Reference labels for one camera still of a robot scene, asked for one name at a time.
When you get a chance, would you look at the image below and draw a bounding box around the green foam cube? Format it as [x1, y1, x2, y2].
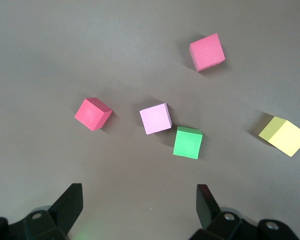
[172, 126, 204, 160]

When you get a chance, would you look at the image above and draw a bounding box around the yellow foam cube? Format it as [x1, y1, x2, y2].
[258, 115, 300, 158]

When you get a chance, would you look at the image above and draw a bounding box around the rose red foam cube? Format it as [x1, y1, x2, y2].
[189, 33, 226, 73]

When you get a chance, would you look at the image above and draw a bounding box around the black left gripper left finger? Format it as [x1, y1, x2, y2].
[0, 183, 85, 240]

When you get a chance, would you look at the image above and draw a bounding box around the pink foam cube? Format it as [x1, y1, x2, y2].
[139, 102, 173, 136]

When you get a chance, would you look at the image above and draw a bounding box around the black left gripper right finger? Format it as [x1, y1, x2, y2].
[189, 184, 300, 240]

